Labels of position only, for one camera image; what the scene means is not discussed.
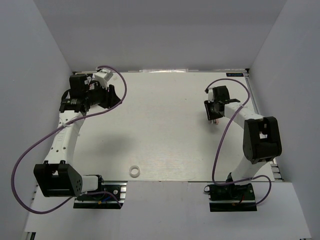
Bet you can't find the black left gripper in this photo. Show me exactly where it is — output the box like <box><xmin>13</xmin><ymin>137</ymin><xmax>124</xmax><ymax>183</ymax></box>
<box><xmin>84</xmin><ymin>80</ymin><xmax>123</xmax><ymax>110</ymax></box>

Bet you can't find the pink white eraser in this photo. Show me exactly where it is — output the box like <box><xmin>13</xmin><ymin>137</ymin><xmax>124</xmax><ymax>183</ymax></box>
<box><xmin>210</xmin><ymin>119</ymin><xmax>219</xmax><ymax>125</ymax></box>

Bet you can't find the clear tape roll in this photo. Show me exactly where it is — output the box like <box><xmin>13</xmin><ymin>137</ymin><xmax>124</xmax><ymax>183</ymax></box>
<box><xmin>129</xmin><ymin>165</ymin><xmax>141</xmax><ymax>178</ymax></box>

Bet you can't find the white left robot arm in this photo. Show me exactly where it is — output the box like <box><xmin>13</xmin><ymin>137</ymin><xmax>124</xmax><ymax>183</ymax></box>
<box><xmin>33</xmin><ymin>68</ymin><xmax>121</xmax><ymax>200</ymax></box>

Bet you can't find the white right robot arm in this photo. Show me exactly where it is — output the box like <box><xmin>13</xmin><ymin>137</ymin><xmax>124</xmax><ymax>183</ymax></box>
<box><xmin>204</xmin><ymin>86</ymin><xmax>282</xmax><ymax>200</ymax></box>

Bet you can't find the right black logo sticker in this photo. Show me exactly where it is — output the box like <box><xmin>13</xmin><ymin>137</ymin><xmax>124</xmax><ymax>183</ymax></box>
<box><xmin>226</xmin><ymin>72</ymin><xmax>244</xmax><ymax>78</ymax></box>

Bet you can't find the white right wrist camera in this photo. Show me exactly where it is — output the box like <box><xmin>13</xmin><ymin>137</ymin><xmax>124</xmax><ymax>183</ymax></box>
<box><xmin>204</xmin><ymin>87</ymin><xmax>215</xmax><ymax>103</ymax></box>

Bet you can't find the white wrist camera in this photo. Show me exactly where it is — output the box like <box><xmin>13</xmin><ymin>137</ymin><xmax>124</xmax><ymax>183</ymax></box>
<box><xmin>204</xmin><ymin>87</ymin><xmax>215</xmax><ymax>103</ymax></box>
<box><xmin>92</xmin><ymin>68</ymin><xmax>113</xmax><ymax>89</ymax></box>

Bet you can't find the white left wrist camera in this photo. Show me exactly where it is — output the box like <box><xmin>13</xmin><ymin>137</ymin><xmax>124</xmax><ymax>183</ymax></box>
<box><xmin>92</xmin><ymin>68</ymin><xmax>113</xmax><ymax>89</ymax></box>

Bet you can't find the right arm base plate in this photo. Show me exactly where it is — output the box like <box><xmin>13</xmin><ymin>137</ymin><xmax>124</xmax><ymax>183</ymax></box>
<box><xmin>203</xmin><ymin>183</ymin><xmax>257</xmax><ymax>213</ymax></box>

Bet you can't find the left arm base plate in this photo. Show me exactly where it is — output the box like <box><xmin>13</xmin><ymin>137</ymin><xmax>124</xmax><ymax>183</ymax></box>
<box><xmin>73</xmin><ymin>181</ymin><xmax>127</xmax><ymax>210</ymax></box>

